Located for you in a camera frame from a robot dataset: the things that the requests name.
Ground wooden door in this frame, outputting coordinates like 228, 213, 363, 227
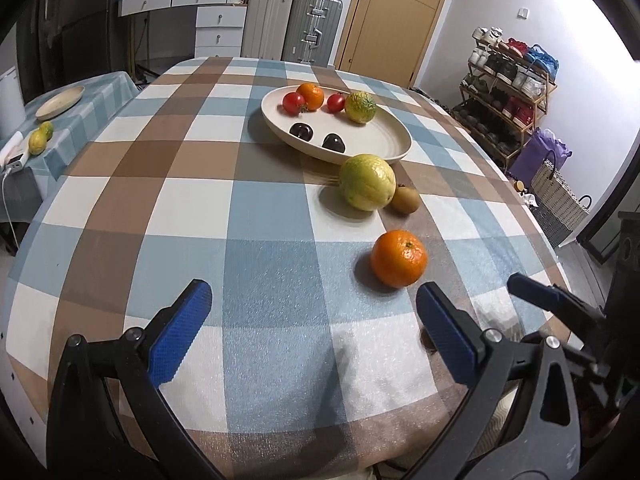
333, 0, 459, 89

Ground cream suitcase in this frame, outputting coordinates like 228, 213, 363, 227
240, 0, 295, 61

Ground white handheld device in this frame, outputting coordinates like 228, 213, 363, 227
0, 131, 24, 162

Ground wooden shoe rack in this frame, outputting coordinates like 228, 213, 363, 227
452, 40, 559, 172

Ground small wooden plate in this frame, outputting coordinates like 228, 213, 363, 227
34, 85, 86, 121

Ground large cream plate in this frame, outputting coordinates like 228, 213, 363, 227
260, 86, 414, 165

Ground grey refrigerator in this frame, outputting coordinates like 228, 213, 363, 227
15, 0, 124, 102

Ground bumpy yellow-green citrus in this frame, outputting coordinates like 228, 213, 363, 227
344, 90, 378, 125

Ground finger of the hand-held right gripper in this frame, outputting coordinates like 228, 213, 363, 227
507, 272, 606, 329
562, 345, 609, 386

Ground brown kiwi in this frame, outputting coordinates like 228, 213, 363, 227
389, 184, 422, 216

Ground black basket with bottles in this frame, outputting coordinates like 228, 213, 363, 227
514, 179, 540, 207

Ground white drawer cabinet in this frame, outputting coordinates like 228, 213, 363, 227
193, 5, 249, 59

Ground purple gift bag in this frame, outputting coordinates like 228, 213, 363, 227
508, 128, 574, 187

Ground silver suitcase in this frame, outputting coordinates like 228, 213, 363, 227
281, 0, 344, 67

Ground rows of racked shoes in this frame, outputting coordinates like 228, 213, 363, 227
453, 26, 559, 161

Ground white charging cable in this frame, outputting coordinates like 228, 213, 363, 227
0, 169, 22, 252

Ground orange mandarin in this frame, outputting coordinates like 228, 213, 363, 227
295, 83, 326, 111
370, 229, 430, 290

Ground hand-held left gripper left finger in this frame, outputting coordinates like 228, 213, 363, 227
46, 280, 226, 480

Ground woven basket bag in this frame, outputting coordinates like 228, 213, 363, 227
529, 159, 594, 247

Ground large yellow-green citrus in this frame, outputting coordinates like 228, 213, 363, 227
338, 153, 397, 212

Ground teal checked side tablecloth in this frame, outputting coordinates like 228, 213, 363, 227
0, 71, 139, 222

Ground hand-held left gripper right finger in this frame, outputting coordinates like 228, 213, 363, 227
400, 282, 583, 480

